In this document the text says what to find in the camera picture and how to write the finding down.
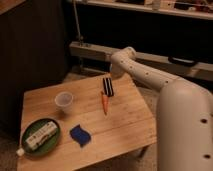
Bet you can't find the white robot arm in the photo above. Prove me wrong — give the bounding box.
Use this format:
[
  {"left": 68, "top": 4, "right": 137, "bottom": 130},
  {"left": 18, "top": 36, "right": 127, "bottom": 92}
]
[{"left": 110, "top": 47, "right": 213, "bottom": 171}]

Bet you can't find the orange carrot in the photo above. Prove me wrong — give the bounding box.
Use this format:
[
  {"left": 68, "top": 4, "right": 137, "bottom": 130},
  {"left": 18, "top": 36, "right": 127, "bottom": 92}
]
[{"left": 101, "top": 92, "right": 109, "bottom": 115}]

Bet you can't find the wooden low table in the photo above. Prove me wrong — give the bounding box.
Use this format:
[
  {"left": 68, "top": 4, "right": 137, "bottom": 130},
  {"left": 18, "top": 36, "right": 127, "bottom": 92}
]
[{"left": 17, "top": 74, "right": 156, "bottom": 171}]

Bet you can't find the clear plastic cup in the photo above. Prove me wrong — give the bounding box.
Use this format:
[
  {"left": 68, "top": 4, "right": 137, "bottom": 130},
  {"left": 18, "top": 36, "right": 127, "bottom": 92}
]
[{"left": 54, "top": 91, "right": 74, "bottom": 114}]

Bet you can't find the blue sponge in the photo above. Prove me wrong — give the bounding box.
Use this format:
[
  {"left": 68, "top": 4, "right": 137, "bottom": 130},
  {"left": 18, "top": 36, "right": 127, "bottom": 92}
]
[{"left": 70, "top": 125, "right": 91, "bottom": 147}]

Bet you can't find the green round plate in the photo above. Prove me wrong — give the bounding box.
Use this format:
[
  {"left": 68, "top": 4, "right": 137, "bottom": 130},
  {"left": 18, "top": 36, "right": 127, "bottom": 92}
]
[{"left": 19, "top": 118, "right": 61, "bottom": 157}]

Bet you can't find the white labelled bottle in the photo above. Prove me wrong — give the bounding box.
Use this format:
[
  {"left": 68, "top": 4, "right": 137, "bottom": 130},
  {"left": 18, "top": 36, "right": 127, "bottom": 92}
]
[{"left": 16, "top": 121, "right": 58, "bottom": 156}]

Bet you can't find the metal vertical pole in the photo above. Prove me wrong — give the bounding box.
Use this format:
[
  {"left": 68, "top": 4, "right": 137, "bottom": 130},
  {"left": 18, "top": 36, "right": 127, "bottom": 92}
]
[{"left": 72, "top": 0, "right": 83, "bottom": 46}]

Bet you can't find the grey metal rail beam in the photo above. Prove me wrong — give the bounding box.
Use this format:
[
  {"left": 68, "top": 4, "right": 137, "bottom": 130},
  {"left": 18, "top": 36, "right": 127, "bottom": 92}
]
[{"left": 69, "top": 41, "right": 213, "bottom": 81}]

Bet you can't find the black handle on rail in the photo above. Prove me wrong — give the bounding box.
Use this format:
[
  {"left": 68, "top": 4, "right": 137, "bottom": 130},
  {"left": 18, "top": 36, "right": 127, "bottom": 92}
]
[{"left": 168, "top": 57, "right": 198, "bottom": 67}]

